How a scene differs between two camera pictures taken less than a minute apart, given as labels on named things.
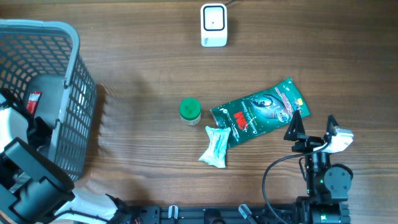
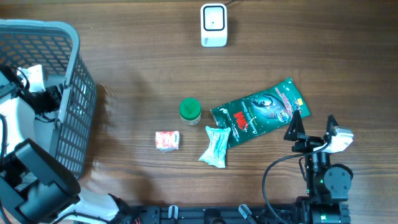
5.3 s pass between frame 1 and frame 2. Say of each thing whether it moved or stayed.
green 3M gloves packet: stayed
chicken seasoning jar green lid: stayed
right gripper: stayed
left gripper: moved
